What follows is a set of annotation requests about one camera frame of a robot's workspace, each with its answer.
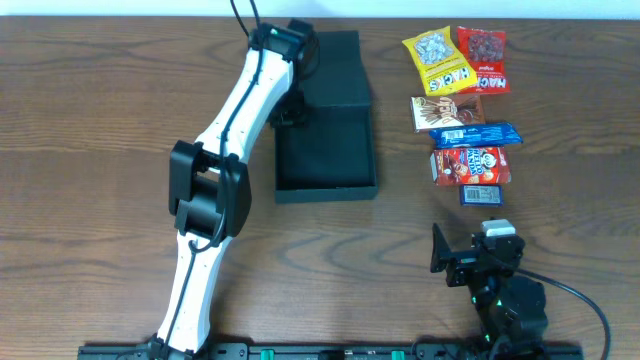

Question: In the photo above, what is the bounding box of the black gift box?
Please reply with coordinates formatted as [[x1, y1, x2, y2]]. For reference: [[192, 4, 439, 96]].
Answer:
[[274, 30, 378, 204]]

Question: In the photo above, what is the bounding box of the brown Pocky snack box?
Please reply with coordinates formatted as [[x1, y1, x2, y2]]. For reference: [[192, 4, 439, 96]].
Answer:
[[410, 95, 485, 133]]

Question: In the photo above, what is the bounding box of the yellow Hacks candy bag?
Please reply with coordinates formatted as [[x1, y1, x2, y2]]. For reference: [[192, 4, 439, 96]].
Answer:
[[402, 26, 478, 97]]

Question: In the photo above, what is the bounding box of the red Hacks candy bag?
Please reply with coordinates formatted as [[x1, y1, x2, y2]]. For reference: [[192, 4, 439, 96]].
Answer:
[[457, 26, 511, 95]]

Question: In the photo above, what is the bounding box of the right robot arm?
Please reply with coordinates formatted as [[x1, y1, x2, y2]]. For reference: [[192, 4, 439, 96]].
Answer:
[[430, 219, 548, 359]]

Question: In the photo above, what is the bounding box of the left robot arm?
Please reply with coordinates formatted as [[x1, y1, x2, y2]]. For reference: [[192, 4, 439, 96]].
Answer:
[[147, 19, 318, 359]]

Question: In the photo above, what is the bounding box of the blue cookie wrapper pack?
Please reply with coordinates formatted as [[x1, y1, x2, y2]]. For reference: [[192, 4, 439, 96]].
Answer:
[[429, 122, 523, 149]]

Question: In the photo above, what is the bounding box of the small dark blue box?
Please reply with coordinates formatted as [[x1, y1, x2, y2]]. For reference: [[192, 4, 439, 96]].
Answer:
[[459, 185, 504, 207]]

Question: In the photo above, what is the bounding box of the red Hello Panda box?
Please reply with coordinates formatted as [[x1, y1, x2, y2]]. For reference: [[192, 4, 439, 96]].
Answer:
[[429, 147, 512, 186]]

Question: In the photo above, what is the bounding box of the right black cable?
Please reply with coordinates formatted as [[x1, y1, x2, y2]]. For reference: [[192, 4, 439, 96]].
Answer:
[[514, 267, 612, 360]]

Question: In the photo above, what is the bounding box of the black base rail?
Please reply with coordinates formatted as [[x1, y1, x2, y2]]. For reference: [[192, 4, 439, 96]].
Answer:
[[77, 341, 585, 360]]

